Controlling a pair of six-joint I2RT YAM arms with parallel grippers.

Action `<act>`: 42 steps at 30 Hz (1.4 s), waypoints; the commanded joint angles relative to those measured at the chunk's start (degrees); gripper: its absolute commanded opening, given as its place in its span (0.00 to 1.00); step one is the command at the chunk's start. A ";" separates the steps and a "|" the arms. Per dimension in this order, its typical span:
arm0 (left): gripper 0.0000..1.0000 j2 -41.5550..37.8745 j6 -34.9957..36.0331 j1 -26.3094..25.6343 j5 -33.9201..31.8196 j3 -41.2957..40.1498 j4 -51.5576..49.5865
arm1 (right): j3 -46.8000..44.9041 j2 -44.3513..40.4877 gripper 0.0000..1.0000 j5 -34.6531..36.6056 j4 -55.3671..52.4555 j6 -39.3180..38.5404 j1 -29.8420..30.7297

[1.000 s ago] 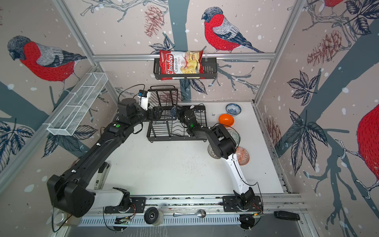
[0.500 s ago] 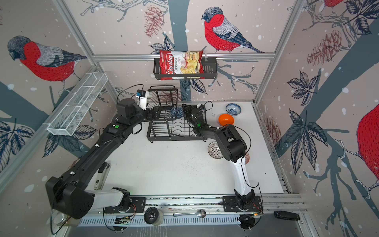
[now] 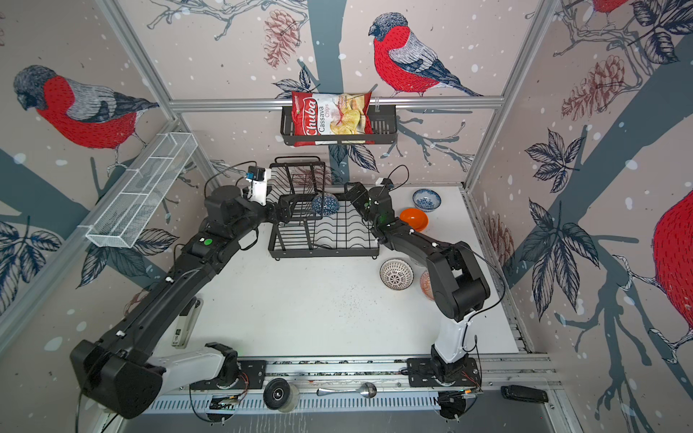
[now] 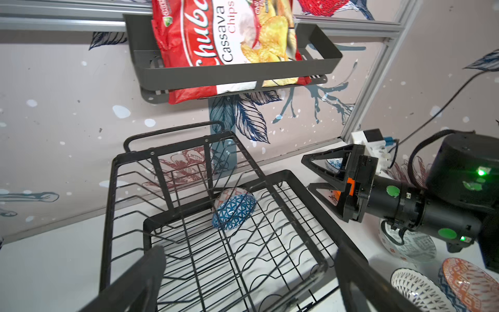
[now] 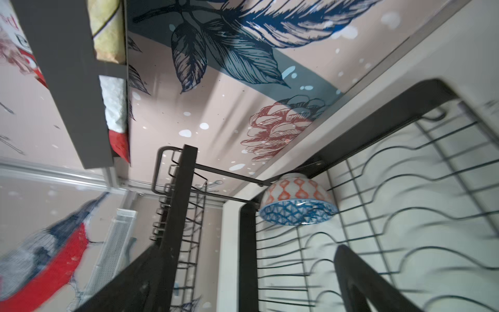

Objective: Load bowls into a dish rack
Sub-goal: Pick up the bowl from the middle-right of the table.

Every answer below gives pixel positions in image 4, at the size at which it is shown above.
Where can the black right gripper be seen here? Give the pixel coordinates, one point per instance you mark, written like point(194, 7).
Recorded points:
point(349, 165)

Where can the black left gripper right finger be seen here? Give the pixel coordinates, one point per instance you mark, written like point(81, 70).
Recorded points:
point(363, 289)

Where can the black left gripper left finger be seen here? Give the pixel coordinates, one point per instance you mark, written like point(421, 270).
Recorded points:
point(135, 290)

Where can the brown white patterned bowl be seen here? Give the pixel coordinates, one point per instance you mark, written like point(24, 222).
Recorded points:
point(420, 290)

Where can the black wire dish rack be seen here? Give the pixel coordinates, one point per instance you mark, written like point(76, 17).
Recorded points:
point(161, 193)

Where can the red orange patterned bowl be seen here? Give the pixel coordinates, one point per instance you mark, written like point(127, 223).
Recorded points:
point(468, 287)

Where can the blue triangle patterned bowl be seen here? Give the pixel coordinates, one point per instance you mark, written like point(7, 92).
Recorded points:
point(232, 208)

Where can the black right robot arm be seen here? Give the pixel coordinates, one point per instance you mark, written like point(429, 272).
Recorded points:
point(457, 203)

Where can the blue floral white bowl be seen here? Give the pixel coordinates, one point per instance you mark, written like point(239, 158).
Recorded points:
point(334, 164)

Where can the green patterned bowl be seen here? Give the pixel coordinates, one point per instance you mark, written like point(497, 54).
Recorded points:
point(414, 247)

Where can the red cassava chips bag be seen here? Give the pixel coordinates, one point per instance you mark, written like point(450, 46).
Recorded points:
point(216, 33)

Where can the dark wall shelf basket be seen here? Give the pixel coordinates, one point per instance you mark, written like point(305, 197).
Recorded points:
point(320, 58)

